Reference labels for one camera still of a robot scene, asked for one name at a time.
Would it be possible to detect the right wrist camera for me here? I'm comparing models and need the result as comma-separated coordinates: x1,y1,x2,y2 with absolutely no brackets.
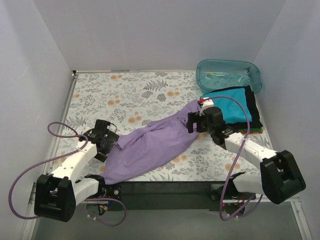
198,97,214,116

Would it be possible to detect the green folded t shirt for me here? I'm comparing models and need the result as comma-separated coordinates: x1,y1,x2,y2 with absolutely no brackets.
238,128,263,135

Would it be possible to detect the teal plastic bin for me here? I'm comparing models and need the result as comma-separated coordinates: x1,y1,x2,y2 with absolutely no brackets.
195,59,263,94

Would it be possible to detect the aluminium frame rail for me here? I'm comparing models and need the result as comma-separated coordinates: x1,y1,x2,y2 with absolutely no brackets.
28,182,301,204

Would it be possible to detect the floral table mat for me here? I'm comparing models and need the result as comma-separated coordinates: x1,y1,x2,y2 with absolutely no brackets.
49,70,281,182

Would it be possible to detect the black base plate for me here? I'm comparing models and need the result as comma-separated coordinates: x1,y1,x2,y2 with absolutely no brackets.
105,181,225,211

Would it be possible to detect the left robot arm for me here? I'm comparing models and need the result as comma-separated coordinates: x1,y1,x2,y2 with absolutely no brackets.
34,119,119,222

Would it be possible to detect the purple t shirt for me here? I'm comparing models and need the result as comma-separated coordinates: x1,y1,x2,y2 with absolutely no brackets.
101,100,201,185

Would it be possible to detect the teal folded t shirt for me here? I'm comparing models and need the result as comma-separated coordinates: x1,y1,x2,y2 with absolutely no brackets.
200,87,253,124

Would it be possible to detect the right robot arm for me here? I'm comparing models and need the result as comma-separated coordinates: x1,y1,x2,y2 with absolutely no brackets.
187,106,306,205

